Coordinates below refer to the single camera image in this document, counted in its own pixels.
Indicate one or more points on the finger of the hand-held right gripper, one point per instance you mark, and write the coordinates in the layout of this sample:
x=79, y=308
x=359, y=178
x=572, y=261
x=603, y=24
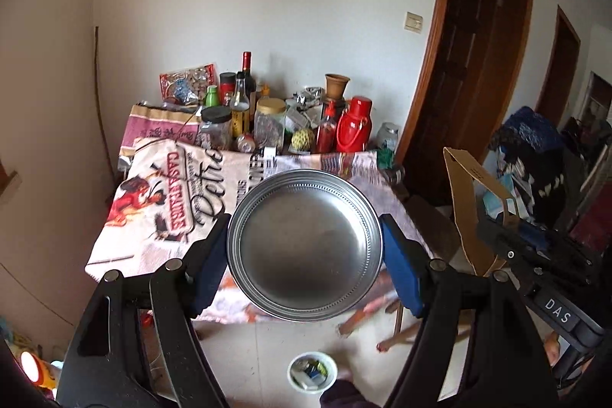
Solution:
x=507, y=245
x=529, y=231

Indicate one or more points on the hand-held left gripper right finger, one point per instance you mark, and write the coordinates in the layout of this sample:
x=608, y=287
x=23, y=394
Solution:
x=401, y=269

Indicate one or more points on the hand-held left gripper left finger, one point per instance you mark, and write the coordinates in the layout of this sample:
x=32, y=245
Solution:
x=213, y=269

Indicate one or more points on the brown cardboard piece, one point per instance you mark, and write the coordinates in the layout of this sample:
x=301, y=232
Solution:
x=461, y=207

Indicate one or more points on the small round metal dish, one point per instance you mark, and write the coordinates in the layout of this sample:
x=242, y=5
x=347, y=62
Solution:
x=306, y=245

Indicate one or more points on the white round bin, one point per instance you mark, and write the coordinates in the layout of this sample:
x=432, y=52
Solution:
x=313, y=372

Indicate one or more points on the light blue bag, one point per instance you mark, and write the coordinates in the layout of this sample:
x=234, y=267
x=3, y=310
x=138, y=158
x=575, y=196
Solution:
x=497, y=197

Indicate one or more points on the wooden chair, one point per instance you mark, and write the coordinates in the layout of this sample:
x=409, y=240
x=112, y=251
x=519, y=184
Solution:
x=435, y=226

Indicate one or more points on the dark red cloth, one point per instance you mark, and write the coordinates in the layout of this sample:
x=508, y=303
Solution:
x=593, y=217

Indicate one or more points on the dark clothing pile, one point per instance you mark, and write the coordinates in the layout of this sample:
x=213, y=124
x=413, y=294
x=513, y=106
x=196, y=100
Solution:
x=530, y=150

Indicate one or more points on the newspaper print tablecloth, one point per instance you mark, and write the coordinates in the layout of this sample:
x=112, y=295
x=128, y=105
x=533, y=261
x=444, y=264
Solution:
x=158, y=207

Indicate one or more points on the green plastic bag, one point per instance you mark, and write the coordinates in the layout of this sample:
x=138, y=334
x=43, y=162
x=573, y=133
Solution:
x=385, y=157

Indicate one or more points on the small jar red lid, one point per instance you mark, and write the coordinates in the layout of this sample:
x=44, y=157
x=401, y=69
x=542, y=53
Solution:
x=246, y=142

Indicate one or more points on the glass jar white lid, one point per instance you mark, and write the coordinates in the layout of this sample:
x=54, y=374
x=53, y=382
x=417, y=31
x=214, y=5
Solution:
x=388, y=135

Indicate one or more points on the plastic jar black lid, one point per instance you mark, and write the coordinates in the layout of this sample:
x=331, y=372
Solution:
x=216, y=128

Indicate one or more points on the red thermos flask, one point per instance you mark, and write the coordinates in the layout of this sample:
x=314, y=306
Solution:
x=354, y=126

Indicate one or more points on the pink patterned woven bag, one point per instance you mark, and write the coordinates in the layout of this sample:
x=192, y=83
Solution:
x=148, y=126

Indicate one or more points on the green custard apple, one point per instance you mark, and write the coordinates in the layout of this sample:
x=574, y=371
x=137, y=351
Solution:
x=303, y=139

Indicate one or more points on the plastic jar gold lid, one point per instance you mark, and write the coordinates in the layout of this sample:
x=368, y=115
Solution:
x=270, y=121

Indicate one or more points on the red sauce bottle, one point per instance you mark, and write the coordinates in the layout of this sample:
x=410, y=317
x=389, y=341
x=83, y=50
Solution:
x=326, y=128

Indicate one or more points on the clear glass bottle dark cap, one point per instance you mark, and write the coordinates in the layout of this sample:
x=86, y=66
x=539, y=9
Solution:
x=239, y=102

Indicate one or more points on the narrow wooden door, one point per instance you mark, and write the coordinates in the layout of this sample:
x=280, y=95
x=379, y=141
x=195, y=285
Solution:
x=559, y=64

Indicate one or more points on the dark wooden door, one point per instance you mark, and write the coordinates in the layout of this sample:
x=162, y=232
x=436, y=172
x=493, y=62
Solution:
x=468, y=68

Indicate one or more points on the green cap bottle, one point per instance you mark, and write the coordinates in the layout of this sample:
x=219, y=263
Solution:
x=212, y=95

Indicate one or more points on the red can black lid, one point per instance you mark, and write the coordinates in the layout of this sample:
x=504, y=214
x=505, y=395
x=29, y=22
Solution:
x=228, y=87

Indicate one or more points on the yellow cap squeeze bottle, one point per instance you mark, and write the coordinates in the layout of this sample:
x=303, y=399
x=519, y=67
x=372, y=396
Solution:
x=264, y=92

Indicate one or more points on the clear snack bag red border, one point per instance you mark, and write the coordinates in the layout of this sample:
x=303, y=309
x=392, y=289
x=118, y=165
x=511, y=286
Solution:
x=189, y=85

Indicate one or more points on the dark wine bottle red cap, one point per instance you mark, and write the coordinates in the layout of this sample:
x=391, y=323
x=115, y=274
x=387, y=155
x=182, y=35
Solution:
x=247, y=78

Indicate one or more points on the brown clay pot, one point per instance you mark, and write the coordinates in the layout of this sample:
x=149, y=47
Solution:
x=337, y=85

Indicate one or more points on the crumpled silver foil bag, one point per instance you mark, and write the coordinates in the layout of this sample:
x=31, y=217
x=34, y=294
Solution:
x=308, y=95

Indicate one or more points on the orange yellow plastic container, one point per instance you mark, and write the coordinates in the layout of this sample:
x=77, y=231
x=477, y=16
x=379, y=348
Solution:
x=36, y=372

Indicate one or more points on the beige light switch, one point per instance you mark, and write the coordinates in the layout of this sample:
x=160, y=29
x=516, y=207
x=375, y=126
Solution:
x=412, y=22

